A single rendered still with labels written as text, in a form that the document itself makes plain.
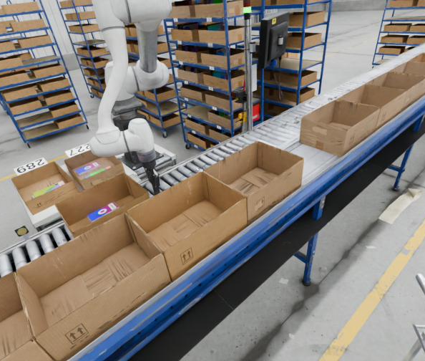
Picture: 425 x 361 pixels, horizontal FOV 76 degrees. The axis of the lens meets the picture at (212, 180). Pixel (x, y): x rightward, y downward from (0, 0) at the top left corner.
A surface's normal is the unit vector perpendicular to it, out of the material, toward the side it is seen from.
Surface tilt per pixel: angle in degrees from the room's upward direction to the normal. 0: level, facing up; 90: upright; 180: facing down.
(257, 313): 0
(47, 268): 90
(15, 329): 2
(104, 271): 0
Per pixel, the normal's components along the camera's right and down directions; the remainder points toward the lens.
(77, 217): 0.66, 0.36
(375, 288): -0.10, -0.82
